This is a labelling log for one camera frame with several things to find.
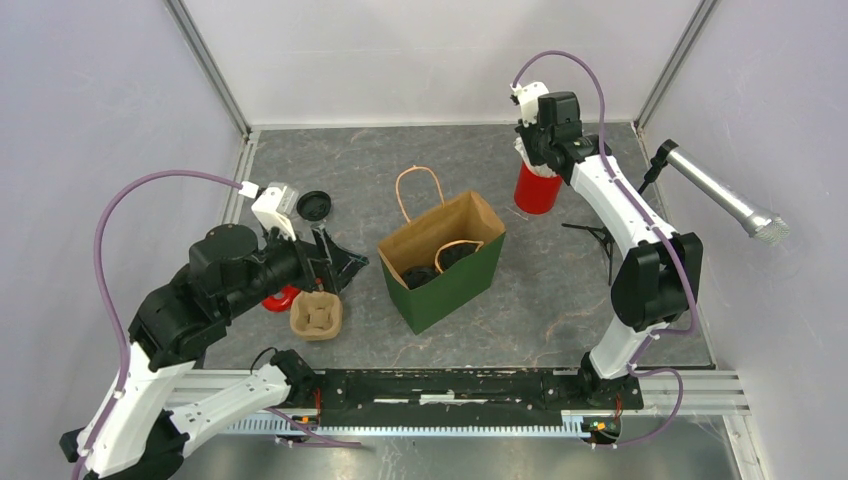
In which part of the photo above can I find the black coffee lid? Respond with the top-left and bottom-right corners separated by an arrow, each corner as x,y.
434,240 -> 484,273
401,266 -> 440,290
296,190 -> 332,222

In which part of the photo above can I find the red plastic clip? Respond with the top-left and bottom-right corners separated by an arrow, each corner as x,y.
261,286 -> 301,313

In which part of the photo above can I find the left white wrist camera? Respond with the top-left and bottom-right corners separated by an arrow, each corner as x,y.
239,181 -> 299,241

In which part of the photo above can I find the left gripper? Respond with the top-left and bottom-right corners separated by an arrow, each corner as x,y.
224,215 -> 371,318

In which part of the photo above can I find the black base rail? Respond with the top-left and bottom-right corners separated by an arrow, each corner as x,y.
282,368 -> 644,427

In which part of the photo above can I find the purple cable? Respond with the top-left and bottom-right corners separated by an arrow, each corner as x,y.
69,170 -> 366,480
511,50 -> 702,450

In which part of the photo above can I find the silver microphone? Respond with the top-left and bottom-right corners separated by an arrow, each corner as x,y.
657,139 -> 790,245

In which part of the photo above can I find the green paper bag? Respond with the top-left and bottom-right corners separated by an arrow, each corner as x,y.
377,166 -> 506,334

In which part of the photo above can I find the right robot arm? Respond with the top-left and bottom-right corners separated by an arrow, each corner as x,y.
512,82 -> 703,408

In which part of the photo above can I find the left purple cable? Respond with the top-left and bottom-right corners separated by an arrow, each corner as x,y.
69,170 -> 366,480

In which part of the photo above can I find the brown cardboard cup carrier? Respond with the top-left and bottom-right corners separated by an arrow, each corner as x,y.
290,292 -> 343,341

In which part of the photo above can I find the red cup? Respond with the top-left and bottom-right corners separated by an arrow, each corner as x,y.
513,163 -> 563,215

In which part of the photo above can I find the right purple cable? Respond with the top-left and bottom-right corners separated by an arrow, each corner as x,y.
511,50 -> 702,450

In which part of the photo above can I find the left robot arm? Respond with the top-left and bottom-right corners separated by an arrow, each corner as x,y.
60,224 -> 368,479

